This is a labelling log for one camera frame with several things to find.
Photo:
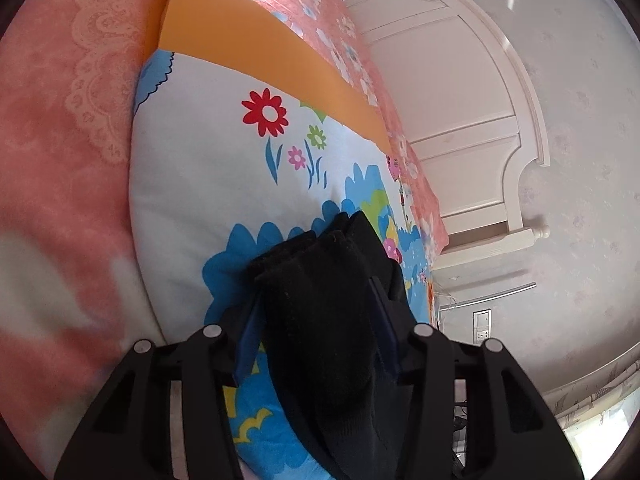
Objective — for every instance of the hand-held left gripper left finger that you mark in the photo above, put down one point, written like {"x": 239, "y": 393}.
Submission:
{"x": 247, "y": 340}

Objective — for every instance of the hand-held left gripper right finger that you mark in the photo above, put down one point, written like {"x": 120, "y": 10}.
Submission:
{"x": 387, "y": 340}

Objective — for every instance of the black pants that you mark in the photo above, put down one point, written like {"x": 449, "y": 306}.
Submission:
{"x": 320, "y": 335}

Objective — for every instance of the silver desk lamp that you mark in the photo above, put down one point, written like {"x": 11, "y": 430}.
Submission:
{"x": 520, "y": 288}

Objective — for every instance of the cartoon printed blanket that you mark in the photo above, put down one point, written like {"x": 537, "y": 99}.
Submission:
{"x": 210, "y": 185}

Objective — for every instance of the printed curtain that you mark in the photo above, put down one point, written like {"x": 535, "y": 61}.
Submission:
{"x": 590, "y": 400}

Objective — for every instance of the white bed headboard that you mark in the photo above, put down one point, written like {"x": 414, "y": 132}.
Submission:
{"x": 450, "y": 110}

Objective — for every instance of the pink floral quilt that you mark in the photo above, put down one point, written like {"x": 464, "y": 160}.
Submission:
{"x": 50, "y": 160}

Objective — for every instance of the grey wall socket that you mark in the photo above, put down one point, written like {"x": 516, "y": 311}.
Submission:
{"x": 482, "y": 326}

